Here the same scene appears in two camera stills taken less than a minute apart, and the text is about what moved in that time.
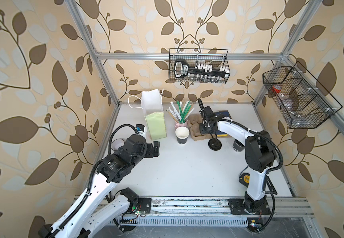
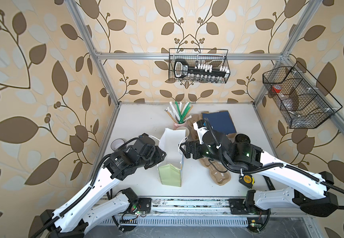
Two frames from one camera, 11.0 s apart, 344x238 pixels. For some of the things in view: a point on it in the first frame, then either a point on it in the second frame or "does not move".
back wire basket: (199, 65) does not move
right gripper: (202, 130) -> (187, 152)
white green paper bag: (151, 102) -> (170, 168)
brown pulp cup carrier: (194, 120) does not move
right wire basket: (303, 101) does not move
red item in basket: (276, 89) does not move
